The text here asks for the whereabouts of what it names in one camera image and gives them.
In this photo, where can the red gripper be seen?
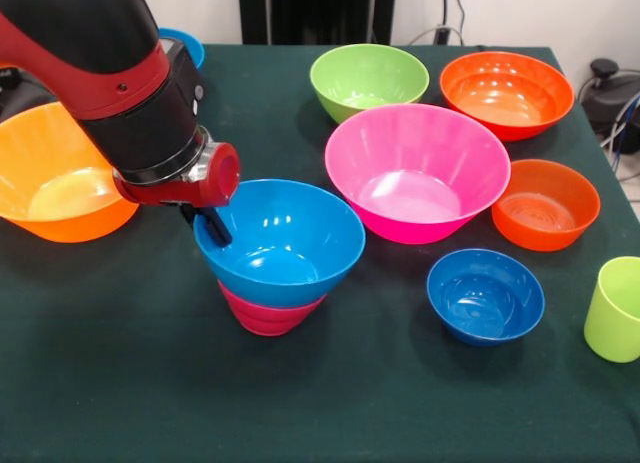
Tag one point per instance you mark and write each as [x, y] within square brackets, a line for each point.
[210, 183]

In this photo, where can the light blue plastic bowl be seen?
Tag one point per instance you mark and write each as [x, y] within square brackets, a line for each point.
[192, 45]
[290, 233]

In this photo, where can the small crimson red bowl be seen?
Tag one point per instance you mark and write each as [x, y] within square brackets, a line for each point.
[270, 318]

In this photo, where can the large pink plastic bowl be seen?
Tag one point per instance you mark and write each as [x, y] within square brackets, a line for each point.
[420, 173]

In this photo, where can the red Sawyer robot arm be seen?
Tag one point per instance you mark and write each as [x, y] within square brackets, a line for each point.
[100, 58]

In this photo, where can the large orange plastic bowl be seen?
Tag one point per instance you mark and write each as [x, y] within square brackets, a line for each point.
[50, 193]

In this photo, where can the dark green tablecloth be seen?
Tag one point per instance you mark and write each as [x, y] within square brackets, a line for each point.
[300, 383]

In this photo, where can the lime green plastic bowl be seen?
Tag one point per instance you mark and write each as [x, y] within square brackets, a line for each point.
[370, 73]

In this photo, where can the dark grey floor equipment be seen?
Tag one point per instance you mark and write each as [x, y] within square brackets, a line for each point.
[12, 95]

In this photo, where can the small dark blue bowl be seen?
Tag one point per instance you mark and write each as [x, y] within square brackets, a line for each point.
[485, 298]

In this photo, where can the wide red-orange plastic bowl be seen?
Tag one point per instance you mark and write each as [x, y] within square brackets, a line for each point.
[505, 93]

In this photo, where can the small red-orange plastic bowl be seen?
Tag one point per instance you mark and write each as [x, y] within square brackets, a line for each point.
[545, 208]

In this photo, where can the black round floor stand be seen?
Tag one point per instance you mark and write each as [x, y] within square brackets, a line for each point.
[607, 98]

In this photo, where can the lime green plastic cup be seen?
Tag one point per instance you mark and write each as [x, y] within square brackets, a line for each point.
[615, 323]

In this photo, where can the black pedestal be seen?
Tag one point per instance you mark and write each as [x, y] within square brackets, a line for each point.
[320, 13]

